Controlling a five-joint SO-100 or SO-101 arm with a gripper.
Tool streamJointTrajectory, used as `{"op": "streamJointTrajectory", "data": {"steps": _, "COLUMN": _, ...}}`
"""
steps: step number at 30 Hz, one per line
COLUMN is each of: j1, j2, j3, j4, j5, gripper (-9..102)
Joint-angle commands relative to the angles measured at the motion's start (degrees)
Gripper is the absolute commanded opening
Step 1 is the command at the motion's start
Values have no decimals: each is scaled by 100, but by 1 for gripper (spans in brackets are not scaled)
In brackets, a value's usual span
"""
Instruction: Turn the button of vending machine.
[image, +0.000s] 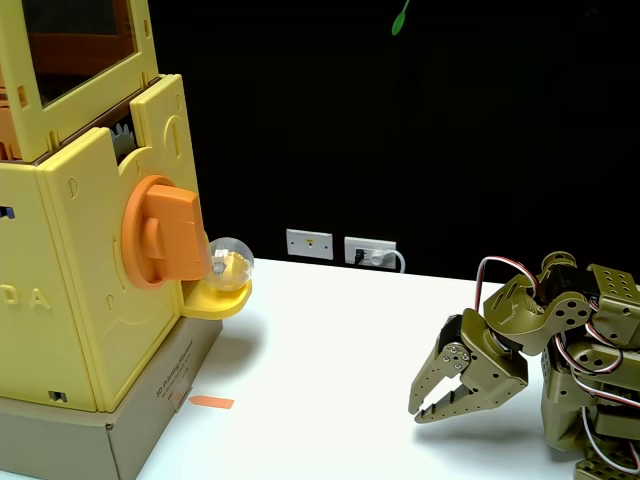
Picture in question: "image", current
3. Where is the white wall power outlet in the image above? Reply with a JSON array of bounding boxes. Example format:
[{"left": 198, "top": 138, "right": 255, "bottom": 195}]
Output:
[{"left": 343, "top": 236, "right": 398, "bottom": 271}]

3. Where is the yellow dispensing tray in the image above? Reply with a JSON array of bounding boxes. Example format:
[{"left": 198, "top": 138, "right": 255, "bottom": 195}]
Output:
[{"left": 179, "top": 278, "right": 253, "bottom": 321}]

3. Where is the brown cardboard box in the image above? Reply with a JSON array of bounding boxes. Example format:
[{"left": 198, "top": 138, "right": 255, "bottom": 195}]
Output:
[{"left": 0, "top": 313, "right": 224, "bottom": 480}]

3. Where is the clear capsule ball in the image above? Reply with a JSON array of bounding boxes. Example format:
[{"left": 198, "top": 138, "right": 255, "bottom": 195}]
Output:
[{"left": 205, "top": 236, "right": 256, "bottom": 293}]

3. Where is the clear tape tab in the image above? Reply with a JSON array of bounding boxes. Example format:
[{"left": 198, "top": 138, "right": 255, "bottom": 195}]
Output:
[{"left": 168, "top": 383, "right": 194, "bottom": 414}]

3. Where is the white blank wall plate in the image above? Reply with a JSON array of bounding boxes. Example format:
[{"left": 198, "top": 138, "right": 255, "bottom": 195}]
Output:
[{"left": 285, "top": 228, "right": 335, "bottom": 262}]

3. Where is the white plug with cable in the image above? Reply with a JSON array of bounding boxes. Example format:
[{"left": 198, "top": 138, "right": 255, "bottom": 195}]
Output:
[{"left": 368, "top": 248, "right": 408, "bottom": 275}]

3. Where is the red white black servo cable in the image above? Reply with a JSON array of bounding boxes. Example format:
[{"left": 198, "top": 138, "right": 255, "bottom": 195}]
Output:
[
  {"left": 548, "top": 294, "right": 628, "bottom": 404},
  {"left": 472, "top": 254, "right": 542, "bottom": 314},
  {"left": 579, "top": 403, "right": 640, "bottom": 472}
]

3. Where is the orange paper arrow marker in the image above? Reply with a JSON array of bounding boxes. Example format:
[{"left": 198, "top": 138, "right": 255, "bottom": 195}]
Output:
[{"left": 188, "top": 394, "right": 236, "bottom": 411}]

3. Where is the grey plastic gear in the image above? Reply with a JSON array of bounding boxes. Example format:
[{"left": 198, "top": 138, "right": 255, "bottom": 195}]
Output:
[{"left": 109, "top": 119, "right": 138, "bottom": 167}]

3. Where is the orange vending machine knob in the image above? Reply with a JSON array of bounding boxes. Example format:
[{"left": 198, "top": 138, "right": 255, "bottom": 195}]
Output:
[{"left": 120, "top": 174, "right": 212, "bottom": 291}]

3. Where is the yellow toy vending machine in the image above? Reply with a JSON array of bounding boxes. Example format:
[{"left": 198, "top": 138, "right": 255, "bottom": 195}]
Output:
[{"left": 0, "top": 0, "right": 202, "bottom": 414}]

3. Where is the green leaf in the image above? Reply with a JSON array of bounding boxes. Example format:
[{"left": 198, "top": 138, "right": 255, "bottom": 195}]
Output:
[{"left": 390, "top": 0, "right": 413, "bottom": 38}]

